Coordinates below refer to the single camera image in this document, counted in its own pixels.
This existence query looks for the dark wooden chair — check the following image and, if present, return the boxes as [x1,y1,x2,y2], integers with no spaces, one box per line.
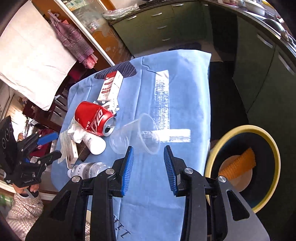
[23,94,68,133]

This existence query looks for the yellow rimmed trash bin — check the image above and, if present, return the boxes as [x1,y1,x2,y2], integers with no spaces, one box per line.
[204,125,280,212]

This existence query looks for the clear water bottle grey label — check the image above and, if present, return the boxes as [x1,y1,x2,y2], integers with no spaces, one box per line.
[67,162,109,179]

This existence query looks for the left forearm knit sleeve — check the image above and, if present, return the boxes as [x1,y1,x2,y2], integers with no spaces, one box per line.
[6,193,44,240]

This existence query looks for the white hanging sheet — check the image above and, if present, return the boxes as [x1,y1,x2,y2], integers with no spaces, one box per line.
[1,1,76,111]

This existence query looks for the orange honeycomb sponge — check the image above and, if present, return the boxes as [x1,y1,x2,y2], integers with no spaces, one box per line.
[218,148,256,180]

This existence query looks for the small white plastic bottle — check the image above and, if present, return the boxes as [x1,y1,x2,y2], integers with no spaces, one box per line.
[82,133,106,155]

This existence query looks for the glass sliding door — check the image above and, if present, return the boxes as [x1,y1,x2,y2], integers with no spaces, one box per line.
[55,1,133,66]

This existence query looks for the silver foil wrapper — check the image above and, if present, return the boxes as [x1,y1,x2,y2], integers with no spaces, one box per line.
[93,99,120,116]

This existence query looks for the clear plastic cup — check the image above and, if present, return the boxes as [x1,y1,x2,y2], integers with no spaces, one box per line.
[109,113,160,155]

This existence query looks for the crushed red cola can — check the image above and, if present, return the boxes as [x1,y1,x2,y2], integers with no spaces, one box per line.
[74,101,116,137]

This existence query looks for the blue star tablecloth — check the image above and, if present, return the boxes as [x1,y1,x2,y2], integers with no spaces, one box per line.
[50,49,212,241]

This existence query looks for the person left hand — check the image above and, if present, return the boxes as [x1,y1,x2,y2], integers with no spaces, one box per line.
[13,183,40,194]

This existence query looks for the red white medicine box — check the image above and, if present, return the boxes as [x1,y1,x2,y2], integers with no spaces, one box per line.
[97,71,123,101]

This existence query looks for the green lower kitchen cabinets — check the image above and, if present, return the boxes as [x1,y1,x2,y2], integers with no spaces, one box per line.
[111,1,295,141]

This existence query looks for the clear plastic bag on counter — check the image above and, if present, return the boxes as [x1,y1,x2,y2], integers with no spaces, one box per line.
[102,4,139,21]

